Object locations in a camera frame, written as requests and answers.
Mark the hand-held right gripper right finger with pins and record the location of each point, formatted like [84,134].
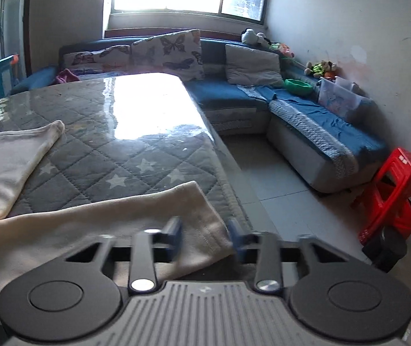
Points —
[235,239]

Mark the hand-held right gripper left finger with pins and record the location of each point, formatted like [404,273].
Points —
[173,238]

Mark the cream sweater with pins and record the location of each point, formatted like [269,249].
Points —
[83,223]

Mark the blue corner sofa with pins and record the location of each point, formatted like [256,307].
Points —
[219,93]

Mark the black plastic stool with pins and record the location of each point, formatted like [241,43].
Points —
[389,248]

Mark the green plastic bowl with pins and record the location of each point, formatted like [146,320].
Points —
[298,87]

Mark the clear plastic storage box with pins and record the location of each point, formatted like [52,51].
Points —
[338,101]

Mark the grey pillow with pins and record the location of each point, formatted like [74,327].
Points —
[252,65]

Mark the red plastic stool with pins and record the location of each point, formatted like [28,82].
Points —
[403,165]

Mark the large butterfly print pillow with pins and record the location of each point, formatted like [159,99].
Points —
[169,52]

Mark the green plush toy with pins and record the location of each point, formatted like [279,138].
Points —
[315,69]

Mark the pink cloth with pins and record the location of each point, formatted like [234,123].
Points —
[66,76]

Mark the green and orange toy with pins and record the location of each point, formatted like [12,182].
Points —
[282,50]

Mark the small butterfly print pillow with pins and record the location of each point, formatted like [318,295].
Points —
[97,57]

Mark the black and white plush toy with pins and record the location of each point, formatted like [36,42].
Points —
[254,38]

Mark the blue wooden rail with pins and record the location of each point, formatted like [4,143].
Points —
[5,74]

